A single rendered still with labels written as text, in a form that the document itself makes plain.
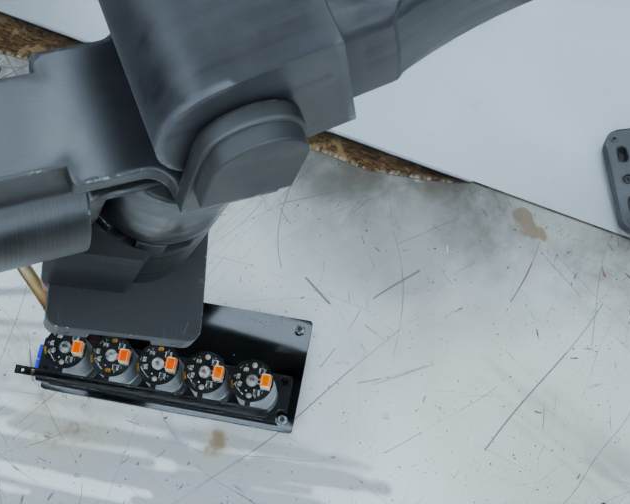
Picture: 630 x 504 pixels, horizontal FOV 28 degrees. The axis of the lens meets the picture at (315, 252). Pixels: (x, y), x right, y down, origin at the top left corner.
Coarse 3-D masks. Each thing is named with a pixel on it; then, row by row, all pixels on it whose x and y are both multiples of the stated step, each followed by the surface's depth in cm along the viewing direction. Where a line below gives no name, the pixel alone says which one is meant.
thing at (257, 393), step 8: (248, 360) 73; (256, 360) 73; (240, 368) 73; (248, 368) 73; (256, 368) 73; (264, 368) 73; (232, 376) 73; (240, 376) 73; (272, 376) 73; (232, 384) 72; (240, 384) 72; (272, 384) 72; (240, 392) 72; (248, 392) 72; (256, 392) 72; (264, 392) 72; (256, 400) 72
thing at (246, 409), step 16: (16, 368) 73; (32, 368) 73; (80, 384) 73; (96, 384) 73; (112, 384) 73; (128, 384) 73; (176, 400) 72; (192, 400) 72; (208, 400) 72; (256, 416) 72
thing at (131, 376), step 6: (108, 354) 73; (114, 354) 73; (108, 360) 73; (114, 360) 73; (132, 360) 74; (132, 366) 74; (126, 372) 74; (132, 372) 74; (114, 378) 74; (120, 378) 74; (126, 378) 74; (132, 378) 75; (138, 378) 76; (132, 384) 76; (138, 384) 77
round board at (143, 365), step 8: (144, 352) 73; (152, 352) 73; (160, 352) 73; (168, 352) 73; (144, 360) 73; (152, 360) 73; (144, 368) 73; (152, 368) 73; (176, 368) 73; (144, 376) 73; (152, 376) 73; (160, 376) 73; (168, 376) 73; (160, 384) 73
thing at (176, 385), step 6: (162, 348) 73; (156, 360) 73; (162, 360) 73; (180, 360) 75; (156, 366) 73; (162, 366) 73; (180, 366) 74; (180, 372) 74; (174, 378) 73; (180, 378) 74; (150, 384) 73; (168, 384) 73; (174, 384) 74; (180, 384) 75; (186, 384) 77; (162, 390) 74; (168, 390) 75; (174, 390) 75; (180, 390) 76
